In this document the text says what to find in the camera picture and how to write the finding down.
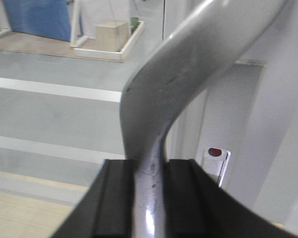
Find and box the light wooden floor platform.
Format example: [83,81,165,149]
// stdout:
[0,171,87,238]

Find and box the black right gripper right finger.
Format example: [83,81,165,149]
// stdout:
[163,159,295,238]

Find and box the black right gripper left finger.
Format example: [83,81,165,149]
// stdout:
[52,160,134,238]

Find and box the blue panel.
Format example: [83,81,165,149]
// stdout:
[3,0,71,42]

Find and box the grey metal door handle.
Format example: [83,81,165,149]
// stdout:
[120,0,286,238]

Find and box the distant wooden box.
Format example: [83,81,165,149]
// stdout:
[95,21,130,52]

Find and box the white framed sliding glass door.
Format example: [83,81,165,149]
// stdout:
[0,0,298,238]

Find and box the door lock latch plate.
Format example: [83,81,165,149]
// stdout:
[202,147,231,187]

